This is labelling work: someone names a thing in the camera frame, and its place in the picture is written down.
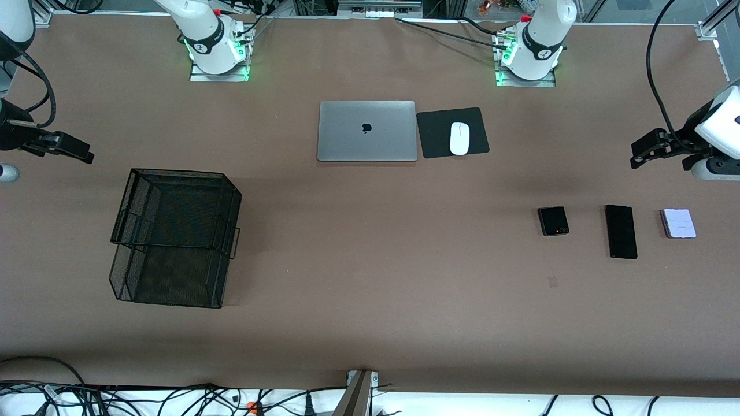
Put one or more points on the lavender flip phone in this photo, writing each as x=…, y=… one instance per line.
x=679, y=223

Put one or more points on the black mesh two-tier tray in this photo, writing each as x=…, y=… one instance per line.
x=173, y=208

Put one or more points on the small black flip phone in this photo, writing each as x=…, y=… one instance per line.
x=553, y=220

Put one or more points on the white computer mouse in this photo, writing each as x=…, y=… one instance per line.
x=459, y=138

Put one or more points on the silver closed laptop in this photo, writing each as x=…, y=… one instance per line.
x=366, y=132

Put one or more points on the grey power strip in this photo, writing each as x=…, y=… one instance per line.
x=378, y=11

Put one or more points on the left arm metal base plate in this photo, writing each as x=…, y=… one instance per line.
x=546, y=84

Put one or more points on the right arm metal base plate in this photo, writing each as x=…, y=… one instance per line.
x=202, y=77

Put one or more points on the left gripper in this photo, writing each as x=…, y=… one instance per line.
x=685, y=137

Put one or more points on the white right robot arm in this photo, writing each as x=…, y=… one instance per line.
x=205, y=34

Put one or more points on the black mouse pad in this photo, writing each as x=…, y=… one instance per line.
x=436, y=136

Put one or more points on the aluminium frame profile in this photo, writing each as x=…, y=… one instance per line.
x=714, y=32
x=43, y=14

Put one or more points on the long black smartphone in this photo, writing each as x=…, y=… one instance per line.
x=621, y=231

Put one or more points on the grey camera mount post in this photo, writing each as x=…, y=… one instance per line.
x=355, y=396

